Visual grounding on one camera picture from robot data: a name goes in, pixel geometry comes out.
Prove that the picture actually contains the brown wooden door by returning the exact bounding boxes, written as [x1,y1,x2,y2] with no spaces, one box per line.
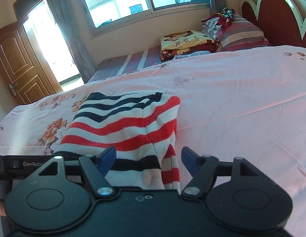
[0,21,63,105]

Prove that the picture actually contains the metal door handle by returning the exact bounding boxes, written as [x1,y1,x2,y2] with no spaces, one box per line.
[8,82,19,97]

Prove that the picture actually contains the light blue cloth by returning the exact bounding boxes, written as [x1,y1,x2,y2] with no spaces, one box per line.
[174,51,211,60]

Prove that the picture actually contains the red white-edged headboard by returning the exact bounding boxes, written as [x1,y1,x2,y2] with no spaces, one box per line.
[241,0,306,50]

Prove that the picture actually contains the pink floral quilt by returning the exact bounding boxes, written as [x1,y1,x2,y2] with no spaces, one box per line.
[0,45,306,237]

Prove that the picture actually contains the striped bed sheet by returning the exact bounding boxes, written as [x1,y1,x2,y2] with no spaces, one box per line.
[87,46,166,83]

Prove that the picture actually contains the folded yellow red printed blanket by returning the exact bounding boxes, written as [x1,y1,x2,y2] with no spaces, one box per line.
[159,30,220,62]

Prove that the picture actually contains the colourful cloth bundle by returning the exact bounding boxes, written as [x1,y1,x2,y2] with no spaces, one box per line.
[217,7,237,27]

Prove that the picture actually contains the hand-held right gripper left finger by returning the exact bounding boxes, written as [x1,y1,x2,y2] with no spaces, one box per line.
[37,146,117,198]

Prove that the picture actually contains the striped pillow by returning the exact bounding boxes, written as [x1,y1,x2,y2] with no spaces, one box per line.
[201,12,272,52]

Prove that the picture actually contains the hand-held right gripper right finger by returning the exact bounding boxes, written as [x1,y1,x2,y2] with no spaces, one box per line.
[181,146,260,198]

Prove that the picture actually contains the red black white striped sweater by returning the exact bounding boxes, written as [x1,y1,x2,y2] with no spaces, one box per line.
[53,92,181,190]

